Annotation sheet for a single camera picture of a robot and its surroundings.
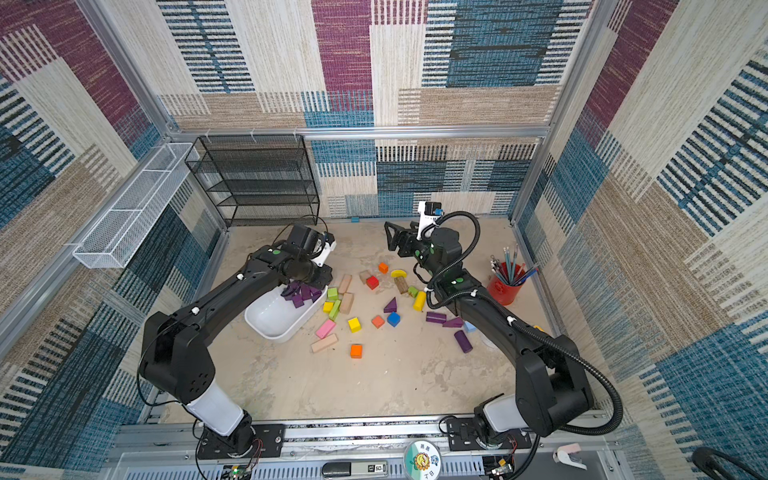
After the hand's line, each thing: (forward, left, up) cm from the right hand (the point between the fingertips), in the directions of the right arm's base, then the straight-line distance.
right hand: (402, 227), depth 80 cm
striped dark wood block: (0, 0, -28) cm, 28 cm away
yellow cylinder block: (-7, -6, -27) cm, 28 cm away
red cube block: (+1, +9, -28) cm, 29 cm away
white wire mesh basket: (-7, +67, +6) cm, 68 cm away
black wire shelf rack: (+34, +51, -9) cm, 61 cm away
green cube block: (-5, +22, -24) cm, 33 cm away
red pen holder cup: (-8, -31, -19) cm, 37 cm away
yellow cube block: (-15, +14, -27) cm, 34 cm away
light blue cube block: (-16, -20, -26) cm, 36 cm away
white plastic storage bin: (-16, +35, -20) cm, 43 cm away
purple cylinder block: (-20, -18, -27) cm, 38 cm away
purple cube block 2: (-7, +33, -25) cm, 42 cm away
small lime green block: (-4, -4, -26) cm, 26 cm away
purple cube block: (-4, +28, -26) cm, 39 cm away
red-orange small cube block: (-13, +7, -28) cm, 32 cm away
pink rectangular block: (-16, +23, -28) cm, 39 cm away
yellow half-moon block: (+4, 0, -27) cm, 27 cm away
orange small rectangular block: (+7, +6, -27) cm, 28 cm away
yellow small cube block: (-9, +23, -26) cm, 35 cm away
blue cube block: (-13, +3, -28) cm, 30 cm away
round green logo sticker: (-49, -3, -20) cm, 53 cm away
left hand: (-5, +22, -14) cm, 26 cm away
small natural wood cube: (+3, +12, -26) cm, 29 cm away
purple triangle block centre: (-9, +3, -26) cm, 28 cm away
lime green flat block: (-10, +21, -26) cm, 35 cm away
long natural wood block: (-20, +23, -28) cm, 41 cm away
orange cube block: (-23, +13, -27) cm, 38 cm away
